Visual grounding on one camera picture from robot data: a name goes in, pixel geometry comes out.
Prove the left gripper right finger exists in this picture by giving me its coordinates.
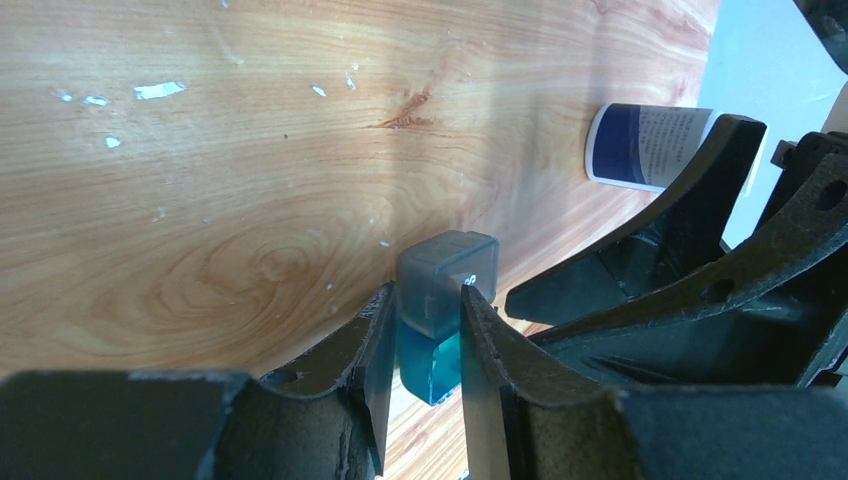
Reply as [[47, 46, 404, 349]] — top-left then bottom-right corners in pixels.
[[460, 287, 847, 479]]

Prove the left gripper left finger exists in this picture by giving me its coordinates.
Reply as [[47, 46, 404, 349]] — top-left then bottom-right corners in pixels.
[[1, 283, 396, 479]]

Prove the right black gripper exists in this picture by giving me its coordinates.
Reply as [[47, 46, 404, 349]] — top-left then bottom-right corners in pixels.
[[505, 114, 847, 387]]

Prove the white pill bottle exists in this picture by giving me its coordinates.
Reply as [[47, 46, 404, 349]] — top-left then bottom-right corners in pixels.
[[584, 103, 719, 193]]

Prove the teal pill organizer box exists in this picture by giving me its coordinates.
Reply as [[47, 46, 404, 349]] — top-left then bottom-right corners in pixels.
[[396, 230, 499, 406]]

